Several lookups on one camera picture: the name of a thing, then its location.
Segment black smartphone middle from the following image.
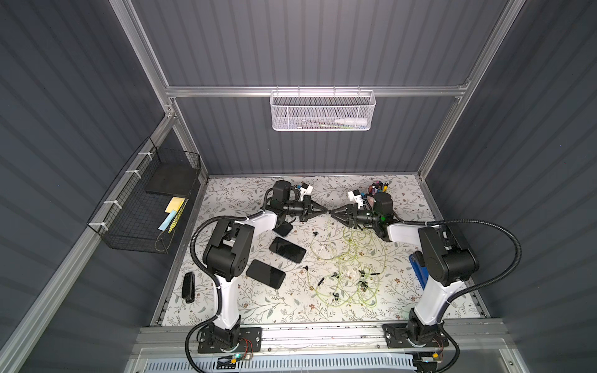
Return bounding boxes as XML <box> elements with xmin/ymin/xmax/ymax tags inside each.
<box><xmin>269</xmin><ymin>237</ymin><xmax>306</xmax><ymax>264</ymax></box>

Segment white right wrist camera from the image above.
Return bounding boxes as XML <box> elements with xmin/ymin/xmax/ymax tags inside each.
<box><xmin>347</xmin><ymin>190</ymin><xmax>364</xmax><ymax>209</ymax></box>

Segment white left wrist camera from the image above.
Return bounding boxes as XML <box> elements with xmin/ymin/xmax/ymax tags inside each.
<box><xmin>299</xmin><ymin>183</ymin><xmax>313</xmax><ymax>198</ymax></box>

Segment colourful markers in bucket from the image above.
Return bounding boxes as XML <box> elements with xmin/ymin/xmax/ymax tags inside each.
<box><xmin>368</xmin><ymin>180</ymin><xmax>389</xmax><ymax>195</ymax></box>

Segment pink pen bucket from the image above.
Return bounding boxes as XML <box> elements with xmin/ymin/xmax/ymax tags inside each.
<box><xmin>365</xmin><ymin>194</ymin><xmax>375</xmax><ymax>208</ymax></box>

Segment black smartphone lower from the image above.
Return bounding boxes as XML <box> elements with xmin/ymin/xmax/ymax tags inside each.
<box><xmin>247</xmin><ymin>260</ymin><xmax>286</xmax><ymax>290</ymax></box>

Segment black notebook in basket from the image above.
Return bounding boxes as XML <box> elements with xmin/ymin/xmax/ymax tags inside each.
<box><xmin>145</xmin><ymin>164</ymin><xmax>197</xmax><ymax>197</ymax></box>

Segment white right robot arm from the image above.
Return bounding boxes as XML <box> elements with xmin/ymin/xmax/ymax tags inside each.
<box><xmin>331</xmin><ymin>192</ymin><xmax>522</xmax><ymax>348</ymax></box>

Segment green earphone cable coil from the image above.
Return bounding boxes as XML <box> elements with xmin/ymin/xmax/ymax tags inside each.
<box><xmin>305</xmin><ymin>225</ymin><xmax>388</xmax><ymax>309</ymax></box>

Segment black stapler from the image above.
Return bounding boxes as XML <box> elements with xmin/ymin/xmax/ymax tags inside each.
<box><xmin>181</xmin><ymin>272</ymin><xmax>195</xmax><ymax>304</ymax></box>

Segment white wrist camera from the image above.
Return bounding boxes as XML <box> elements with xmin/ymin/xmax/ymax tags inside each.
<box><xmin>347</xmin><ymin>190</ymin><xmax>364</xmax><ymax>209</ymax></box>
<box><xmin>299</xmin><ymin>183</ymin><xmax>313</xmax><ymax>198</ymax></box>

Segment white marker in basket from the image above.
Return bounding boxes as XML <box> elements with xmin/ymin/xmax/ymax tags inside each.
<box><xmin>334</xmin><ymin>117</ymin><xmax>369</xmax><ymax>127</ymax></box>

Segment black smartphone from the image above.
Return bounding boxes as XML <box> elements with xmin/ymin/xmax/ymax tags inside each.
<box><xmin>247</xmin><ymin>260</ymin><xmax>286</xmax><ymax>290</ymax></box>
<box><xmin>269</xmin><ymin>237</ymin><xmax>306</xmax><ymax>264</ymax></box>

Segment blue clip holder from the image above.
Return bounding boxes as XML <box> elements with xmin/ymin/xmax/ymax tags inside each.
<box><xmin>409</xmin><ymin>251</ymin><xmax>429</xmax><ymax>289</ymax></box>

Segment white wire mesh basket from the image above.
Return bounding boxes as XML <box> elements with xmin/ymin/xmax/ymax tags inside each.
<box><xmin>269</xmin><ymin>89</ymin><xmax>376</xmax><ymax>131</ymax></box>

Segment black wire wall basket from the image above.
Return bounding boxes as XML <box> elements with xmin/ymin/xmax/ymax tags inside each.
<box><xmin>88</xmin><ymin>138</ymin><xmax>201</xmax><ymax>254</ymax></box>

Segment yellow sticky notes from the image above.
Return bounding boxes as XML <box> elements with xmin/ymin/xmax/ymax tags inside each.
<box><xmin>165</xmin><ymin>197</ymin><xmax>186</xmax><ymax>214</ymax></box>

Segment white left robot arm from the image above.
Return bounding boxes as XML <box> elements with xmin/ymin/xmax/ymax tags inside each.
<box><xmin>189</xmin><ymin>180</ymin><xmax>328</xmax><ymax>351</ymax></box>

